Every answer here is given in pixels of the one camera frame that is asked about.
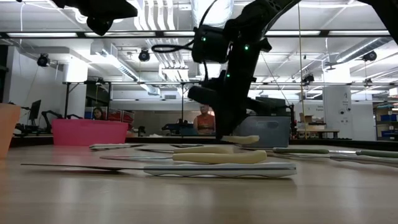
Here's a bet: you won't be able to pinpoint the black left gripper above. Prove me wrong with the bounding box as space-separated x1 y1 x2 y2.
102 0 139 19

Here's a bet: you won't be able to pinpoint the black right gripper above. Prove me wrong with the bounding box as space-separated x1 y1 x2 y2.
215 52 264 139

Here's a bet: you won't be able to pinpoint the yellow-handled utensil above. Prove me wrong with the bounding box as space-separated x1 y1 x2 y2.
221 134 261 145

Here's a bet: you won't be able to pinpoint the yellow-handled knife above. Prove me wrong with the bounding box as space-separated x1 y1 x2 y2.
99 150 268 165
135 145 233 155

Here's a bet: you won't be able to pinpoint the green-handled knife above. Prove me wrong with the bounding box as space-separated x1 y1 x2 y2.
238 146 330 155
328 149 398 159

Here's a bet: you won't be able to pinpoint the blue-patterned fork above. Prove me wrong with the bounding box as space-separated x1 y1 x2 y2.
89 142 147 151
21 161 298 179

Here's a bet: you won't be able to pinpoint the orange translucent plastic bin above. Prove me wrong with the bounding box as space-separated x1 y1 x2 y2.
0 103 21 159

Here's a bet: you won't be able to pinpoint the person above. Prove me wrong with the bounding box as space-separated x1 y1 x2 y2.
92 107 106 121
193 105 216 136

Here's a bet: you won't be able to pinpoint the grey translucent plastic bin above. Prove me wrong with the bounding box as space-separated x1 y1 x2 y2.
239 116 292 149

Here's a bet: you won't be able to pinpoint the white ceiling pipes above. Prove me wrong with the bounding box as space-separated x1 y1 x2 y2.
133 0 191 82

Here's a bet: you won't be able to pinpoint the black computer monitor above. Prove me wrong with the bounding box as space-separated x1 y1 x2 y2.
255 96 290 118
28 99 42 126

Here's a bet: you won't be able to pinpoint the blue storage bin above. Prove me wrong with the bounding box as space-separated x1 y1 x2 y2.
180 124 195 137

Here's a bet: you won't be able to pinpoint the white square pillar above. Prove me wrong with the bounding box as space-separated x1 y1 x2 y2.
322 85 353 140
63 58 89 119

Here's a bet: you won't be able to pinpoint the cardboard box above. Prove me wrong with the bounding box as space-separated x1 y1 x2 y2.
298 112 326 131

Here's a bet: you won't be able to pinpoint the wooden background table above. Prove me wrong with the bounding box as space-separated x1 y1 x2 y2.
296 128 340 140

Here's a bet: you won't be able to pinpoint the red storage box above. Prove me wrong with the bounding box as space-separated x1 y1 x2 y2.
107 108 136 125

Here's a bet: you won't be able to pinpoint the reddish pink plastic bin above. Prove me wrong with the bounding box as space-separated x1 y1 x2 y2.
52 118 129 147

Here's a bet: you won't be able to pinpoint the blue-patterned knife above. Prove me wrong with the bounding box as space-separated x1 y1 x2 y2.
266 153 398 169

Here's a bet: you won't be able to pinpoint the storage shelf with blue bins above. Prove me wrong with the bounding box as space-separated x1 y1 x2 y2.
373 102 398 141

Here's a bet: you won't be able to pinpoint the black right camera cable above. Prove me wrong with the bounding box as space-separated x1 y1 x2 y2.
151 0 218 82

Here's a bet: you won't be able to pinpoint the black metal rig frame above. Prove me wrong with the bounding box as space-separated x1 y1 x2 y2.
63 80 203 138

